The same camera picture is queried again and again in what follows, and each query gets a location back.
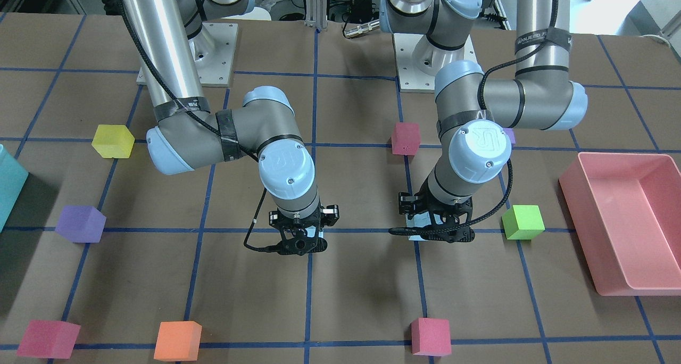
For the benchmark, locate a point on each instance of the orange foam block near base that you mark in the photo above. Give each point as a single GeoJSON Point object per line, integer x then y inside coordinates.
{"type": "Point", "coordinates": [113, 141]}

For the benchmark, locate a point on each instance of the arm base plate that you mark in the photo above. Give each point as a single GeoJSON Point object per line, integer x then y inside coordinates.
{"type": "Point", "coordinates": [213, 50]}
{"type": "Point", "coordinates": [418, 61]}

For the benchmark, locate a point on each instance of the light blue foam block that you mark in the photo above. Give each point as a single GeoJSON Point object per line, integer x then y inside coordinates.
{"type": "Point", "coordinates": [417, 221]}

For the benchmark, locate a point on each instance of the orange foam block outer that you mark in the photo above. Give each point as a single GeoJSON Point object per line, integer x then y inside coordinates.
{"type": "Point", "coordinates": [178, 341]}

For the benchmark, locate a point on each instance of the purple foam block near tray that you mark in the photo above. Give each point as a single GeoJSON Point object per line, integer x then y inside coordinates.
{"type": "Point", "coordinates": [510, 133]}

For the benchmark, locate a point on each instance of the yellow foam block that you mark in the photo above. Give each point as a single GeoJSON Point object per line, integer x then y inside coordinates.
{"type": "Point", "coordinates": [81, 224]}

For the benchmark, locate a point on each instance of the pink foam block near base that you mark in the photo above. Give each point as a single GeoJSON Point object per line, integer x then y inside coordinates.
{"type": "Point", "coordinates": [405, 139]}

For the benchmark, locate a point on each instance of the green foam block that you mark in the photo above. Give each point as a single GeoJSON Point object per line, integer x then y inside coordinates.
{"type": "Point", "coordinates": [523, 222]}

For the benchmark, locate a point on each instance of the teal plastic bin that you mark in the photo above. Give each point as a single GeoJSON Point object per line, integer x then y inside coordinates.
{"type": "Point", "coordinates": [13, 178]}

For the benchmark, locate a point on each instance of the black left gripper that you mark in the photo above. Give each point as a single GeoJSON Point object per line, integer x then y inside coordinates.
{"type": "Point", "coordinates": [406, 203]}

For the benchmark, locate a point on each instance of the pink plastic tray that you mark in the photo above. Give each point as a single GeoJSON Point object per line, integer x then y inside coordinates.
{"type": "Point", "coordinates": [626, 210]}

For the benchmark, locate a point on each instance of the pink foam block outer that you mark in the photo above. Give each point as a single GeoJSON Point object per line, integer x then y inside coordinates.
{"type": "Point", "coordinates": [431, 337]}

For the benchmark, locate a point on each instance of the pink foam block far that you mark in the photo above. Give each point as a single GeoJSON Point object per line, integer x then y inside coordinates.
{"type": "Point", "coordinates": [48, 339]}

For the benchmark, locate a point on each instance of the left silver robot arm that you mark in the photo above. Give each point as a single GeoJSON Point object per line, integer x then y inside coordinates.
{"type": "Point", "coordinates": [473, 177]}

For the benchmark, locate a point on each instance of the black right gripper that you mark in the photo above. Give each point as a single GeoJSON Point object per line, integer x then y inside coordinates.
{"type": "Point", "coordinates": [331, 213]}

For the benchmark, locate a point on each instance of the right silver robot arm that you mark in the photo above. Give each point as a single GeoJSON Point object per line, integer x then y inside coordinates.
{"type": "Point", "coordinates": [191, 132]}

